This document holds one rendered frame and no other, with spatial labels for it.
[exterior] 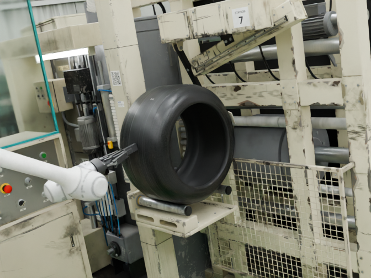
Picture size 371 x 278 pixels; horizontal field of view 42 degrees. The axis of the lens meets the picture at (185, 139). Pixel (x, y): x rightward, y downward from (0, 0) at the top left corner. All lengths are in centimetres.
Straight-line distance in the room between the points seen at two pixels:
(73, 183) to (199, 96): 76
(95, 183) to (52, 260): 104
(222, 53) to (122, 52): 49
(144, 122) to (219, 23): 56
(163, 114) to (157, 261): 90
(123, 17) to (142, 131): 62
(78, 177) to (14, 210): 90
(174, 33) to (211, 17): 26
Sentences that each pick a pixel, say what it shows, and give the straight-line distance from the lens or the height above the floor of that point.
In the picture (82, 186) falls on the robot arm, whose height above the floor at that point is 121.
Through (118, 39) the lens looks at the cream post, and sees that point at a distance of 237.
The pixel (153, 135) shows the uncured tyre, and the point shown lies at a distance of 204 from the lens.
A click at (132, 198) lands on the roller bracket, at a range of 240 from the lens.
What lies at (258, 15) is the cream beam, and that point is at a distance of 213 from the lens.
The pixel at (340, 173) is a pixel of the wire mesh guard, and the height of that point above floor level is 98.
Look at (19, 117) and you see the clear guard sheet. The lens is 252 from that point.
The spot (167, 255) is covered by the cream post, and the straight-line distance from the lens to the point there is 266.
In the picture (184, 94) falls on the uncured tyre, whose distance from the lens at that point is 214.
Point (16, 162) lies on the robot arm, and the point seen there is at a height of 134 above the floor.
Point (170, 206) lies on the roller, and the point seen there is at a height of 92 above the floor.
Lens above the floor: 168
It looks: 12 degrees down
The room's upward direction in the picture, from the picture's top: 9 degrees counter-clockwise
